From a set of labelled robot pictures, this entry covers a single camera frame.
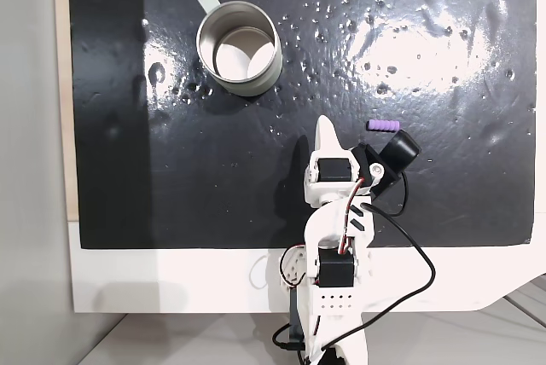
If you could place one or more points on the purple ribbed pen grip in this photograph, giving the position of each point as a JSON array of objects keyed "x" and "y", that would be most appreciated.
[{"x": 384, "y": 125}]

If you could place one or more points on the pale green steel cup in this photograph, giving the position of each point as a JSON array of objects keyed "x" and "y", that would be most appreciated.
[{"x": 239, "y": 19}]

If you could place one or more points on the glossy black mat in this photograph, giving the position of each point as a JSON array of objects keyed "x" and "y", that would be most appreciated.
[{"x": 128, "y": 126}]

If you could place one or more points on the pale wooden board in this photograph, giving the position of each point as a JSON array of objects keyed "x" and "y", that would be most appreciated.
[{"x": 60, "y": 83}]

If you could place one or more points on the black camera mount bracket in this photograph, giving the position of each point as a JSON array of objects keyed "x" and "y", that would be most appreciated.
[{"x": 367, "y": 155}]

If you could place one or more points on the black oval camera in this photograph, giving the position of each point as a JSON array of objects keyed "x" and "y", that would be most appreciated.
[{"x": 399, "y": 149}]

